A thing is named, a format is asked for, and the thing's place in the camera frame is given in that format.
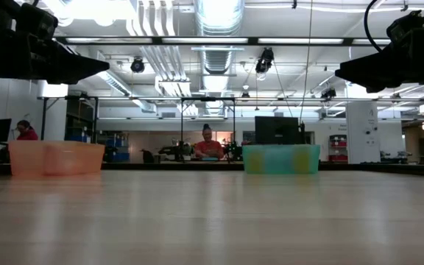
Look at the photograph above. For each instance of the translucent orange plastic bin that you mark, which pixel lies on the translucent orange plastic bin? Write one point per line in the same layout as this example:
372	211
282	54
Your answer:
24	158

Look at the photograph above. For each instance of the silver ceiling air duct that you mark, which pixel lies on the silver ceiling air duct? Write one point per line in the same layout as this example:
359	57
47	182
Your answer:
217	59

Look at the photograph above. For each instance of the black ceiling spotlight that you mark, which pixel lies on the black ceiling spotlight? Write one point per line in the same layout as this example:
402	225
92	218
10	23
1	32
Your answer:
328	92
264	60
137	65

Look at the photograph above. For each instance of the translucent green plastic bin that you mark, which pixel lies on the translucent green plastic bin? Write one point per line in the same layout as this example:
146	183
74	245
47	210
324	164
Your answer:
282	159

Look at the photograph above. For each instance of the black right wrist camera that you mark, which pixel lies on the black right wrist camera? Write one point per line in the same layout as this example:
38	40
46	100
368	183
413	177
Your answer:
405	24

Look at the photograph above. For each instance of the large black monitor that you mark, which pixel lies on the large black monitor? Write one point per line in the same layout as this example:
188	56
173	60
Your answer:
278	129

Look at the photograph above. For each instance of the red storage shelf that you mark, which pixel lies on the red storage shelf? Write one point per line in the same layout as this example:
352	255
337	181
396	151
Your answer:
336	149

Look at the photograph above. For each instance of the white square column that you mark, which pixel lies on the white square column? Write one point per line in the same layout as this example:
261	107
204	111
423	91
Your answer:
53	110
361	125

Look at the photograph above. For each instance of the person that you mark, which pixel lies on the person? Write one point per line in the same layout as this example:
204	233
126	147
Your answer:
209	147
26	131

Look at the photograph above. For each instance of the blue storage bins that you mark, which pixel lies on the blue storage bins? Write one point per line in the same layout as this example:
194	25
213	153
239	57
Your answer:
118	152

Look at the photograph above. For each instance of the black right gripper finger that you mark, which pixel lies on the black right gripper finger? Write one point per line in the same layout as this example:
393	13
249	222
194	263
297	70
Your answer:
375	87
363	70

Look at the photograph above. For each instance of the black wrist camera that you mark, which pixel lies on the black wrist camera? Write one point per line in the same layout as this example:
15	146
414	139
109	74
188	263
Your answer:
405	24
37	20

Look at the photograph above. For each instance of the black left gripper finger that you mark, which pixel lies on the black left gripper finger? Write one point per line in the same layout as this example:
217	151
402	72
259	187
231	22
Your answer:
76	60
68	79

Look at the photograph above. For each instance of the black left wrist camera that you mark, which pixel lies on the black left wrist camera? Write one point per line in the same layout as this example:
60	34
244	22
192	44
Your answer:
37	20

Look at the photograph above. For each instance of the black distant rig frame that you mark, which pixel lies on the black distant rig frame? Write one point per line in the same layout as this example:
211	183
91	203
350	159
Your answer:
208	98
68	97

